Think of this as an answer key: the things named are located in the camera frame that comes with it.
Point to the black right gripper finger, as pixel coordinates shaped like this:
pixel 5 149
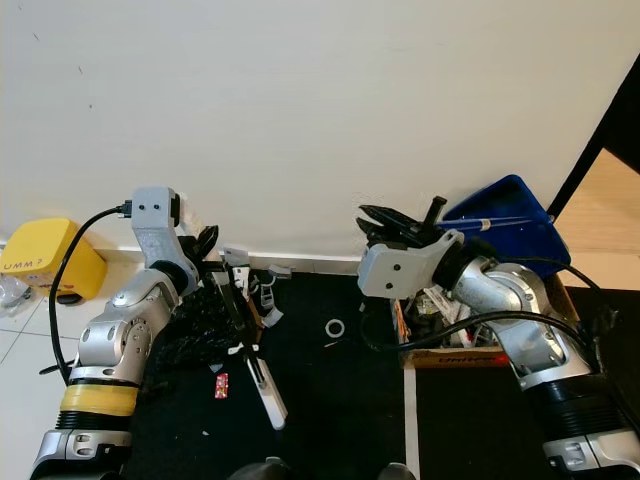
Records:
pixel 395 215
pixel 382 230

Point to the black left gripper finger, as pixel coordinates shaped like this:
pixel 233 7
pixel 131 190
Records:
pixel 205 244
pixel 216 242

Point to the blue plastic dustpan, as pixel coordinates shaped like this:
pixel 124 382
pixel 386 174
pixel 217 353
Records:
pixel 510 205

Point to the small black and white broom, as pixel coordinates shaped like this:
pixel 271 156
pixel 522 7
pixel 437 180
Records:
pixel 268 400

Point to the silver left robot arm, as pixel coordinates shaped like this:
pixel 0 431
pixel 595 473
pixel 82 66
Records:
pixel 120 350

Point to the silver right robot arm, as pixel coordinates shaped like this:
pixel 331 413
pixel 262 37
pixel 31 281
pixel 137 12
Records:
pixel 510 300

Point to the black floor mat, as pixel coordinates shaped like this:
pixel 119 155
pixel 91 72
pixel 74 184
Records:
pixel 340 420
pixel 470 420

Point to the black plastic bag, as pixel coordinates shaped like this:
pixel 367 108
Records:
pixel 200 325

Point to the small red scrap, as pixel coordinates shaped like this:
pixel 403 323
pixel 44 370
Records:
pixel 221 386

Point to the cardboard box with trash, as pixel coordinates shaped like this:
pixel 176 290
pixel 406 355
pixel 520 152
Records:
pixel 450 358

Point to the clear plastic bag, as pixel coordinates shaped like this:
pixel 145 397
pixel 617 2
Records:
pixel 15 292

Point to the yellow plastic box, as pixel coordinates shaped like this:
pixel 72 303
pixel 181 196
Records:
pixel 50 260

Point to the grey left robot leg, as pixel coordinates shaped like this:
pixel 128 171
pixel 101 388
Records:
pixel 260 470

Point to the grey robot leg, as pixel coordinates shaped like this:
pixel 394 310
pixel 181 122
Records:
pixel 396 472
pixel 260 470

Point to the grey right robot leg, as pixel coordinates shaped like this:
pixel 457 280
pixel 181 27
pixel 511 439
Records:
pixel 396 472

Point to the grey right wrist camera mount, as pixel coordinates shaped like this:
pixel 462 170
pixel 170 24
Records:
pixel 395 270

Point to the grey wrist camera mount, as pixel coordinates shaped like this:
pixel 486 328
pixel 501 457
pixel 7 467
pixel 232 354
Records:
pixel 155 215
pixel 395 270

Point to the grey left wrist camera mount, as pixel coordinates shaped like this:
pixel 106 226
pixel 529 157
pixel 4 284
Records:
pixel 155 215

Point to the black door frame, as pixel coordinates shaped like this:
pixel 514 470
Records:
pixel 610 130

